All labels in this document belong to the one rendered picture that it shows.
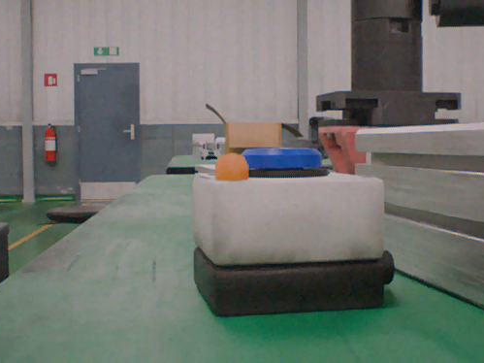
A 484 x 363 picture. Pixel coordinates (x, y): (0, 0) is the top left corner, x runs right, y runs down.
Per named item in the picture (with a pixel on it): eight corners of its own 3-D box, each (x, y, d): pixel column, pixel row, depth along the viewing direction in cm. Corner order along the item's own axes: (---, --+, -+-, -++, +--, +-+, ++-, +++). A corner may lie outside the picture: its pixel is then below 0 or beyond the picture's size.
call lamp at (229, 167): (212, 179, 34) (212, 152, 34) (244, 179, 34) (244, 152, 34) (217, 181, 32) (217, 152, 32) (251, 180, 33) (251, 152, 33)
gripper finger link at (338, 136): (431, 222, 56) (431, 99, 56) (341, 225, 55) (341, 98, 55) (397, 214, 63) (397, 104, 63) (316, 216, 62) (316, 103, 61)
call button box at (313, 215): (193, 283, 40) (191, 168, 40) (362, 277, 42) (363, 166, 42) (214, 317, 32) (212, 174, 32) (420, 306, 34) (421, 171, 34)
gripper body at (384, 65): (464, 115, 57) (464, 19, 56) (338, 115, 55) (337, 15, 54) (428, 118, 63) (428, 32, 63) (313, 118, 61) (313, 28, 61)
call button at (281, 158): (235, 186, 38) (234, 148, 38) (309, 184, 39) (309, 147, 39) (249, 191, 34) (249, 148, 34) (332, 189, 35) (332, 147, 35)
